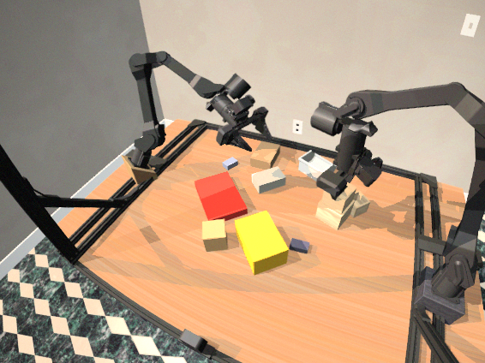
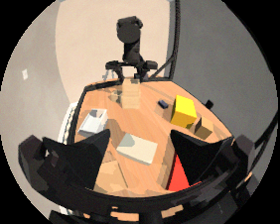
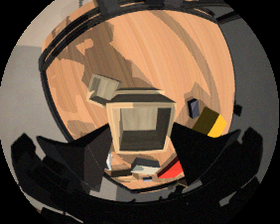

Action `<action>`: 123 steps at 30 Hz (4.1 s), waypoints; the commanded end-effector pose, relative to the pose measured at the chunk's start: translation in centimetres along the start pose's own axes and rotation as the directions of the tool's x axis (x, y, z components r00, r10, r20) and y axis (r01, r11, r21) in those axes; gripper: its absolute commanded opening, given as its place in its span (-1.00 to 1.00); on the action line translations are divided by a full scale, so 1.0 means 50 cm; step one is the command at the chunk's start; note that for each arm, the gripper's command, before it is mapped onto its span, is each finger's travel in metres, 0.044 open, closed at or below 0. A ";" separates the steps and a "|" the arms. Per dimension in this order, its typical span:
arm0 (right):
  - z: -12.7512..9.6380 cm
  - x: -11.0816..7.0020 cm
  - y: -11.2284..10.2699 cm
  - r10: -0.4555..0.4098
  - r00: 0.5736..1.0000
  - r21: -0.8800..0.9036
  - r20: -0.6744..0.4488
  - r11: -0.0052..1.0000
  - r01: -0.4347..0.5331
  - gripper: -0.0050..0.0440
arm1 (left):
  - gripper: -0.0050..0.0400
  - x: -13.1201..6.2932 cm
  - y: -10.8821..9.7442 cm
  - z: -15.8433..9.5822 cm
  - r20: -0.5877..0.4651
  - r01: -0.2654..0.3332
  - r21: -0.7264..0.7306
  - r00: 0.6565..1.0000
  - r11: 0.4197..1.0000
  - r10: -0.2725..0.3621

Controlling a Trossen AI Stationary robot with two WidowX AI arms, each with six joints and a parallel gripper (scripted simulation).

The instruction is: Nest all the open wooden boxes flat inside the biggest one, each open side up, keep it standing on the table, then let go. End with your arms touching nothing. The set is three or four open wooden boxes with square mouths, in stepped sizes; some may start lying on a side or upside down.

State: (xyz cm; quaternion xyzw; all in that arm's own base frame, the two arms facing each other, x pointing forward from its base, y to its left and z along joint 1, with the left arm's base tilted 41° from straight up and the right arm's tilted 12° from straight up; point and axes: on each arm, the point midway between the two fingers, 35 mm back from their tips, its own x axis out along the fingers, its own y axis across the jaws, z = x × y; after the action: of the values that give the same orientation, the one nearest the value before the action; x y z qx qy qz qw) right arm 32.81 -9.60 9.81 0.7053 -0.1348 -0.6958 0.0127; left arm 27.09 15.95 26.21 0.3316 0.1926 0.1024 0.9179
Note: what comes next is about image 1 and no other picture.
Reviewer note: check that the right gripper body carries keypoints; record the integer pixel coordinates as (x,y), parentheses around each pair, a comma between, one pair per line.
(335,183)

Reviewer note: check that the red flat slab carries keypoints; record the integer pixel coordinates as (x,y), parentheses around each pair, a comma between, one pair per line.
(220,198)

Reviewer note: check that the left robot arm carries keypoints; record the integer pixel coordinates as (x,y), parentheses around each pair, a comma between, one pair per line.
(153,133)

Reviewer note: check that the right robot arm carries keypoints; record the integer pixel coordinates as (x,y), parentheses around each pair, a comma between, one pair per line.
(452,278)

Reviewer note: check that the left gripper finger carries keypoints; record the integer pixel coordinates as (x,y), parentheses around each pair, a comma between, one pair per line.
(234,139)
(262,127)

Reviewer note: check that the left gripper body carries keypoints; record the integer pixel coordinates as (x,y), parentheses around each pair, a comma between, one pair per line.
(241,119)

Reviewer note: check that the yellow block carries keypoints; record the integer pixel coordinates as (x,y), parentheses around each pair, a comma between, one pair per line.
(261,242)

